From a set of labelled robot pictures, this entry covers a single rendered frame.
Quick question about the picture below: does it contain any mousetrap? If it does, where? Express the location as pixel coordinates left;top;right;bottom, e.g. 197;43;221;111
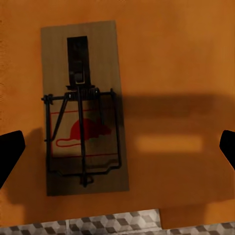
40;20;129;196

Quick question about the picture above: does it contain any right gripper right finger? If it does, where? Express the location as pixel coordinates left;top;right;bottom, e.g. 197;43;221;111
219;130;235;170

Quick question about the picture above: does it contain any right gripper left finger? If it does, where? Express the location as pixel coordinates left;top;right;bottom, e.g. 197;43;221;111
0;130;25;188

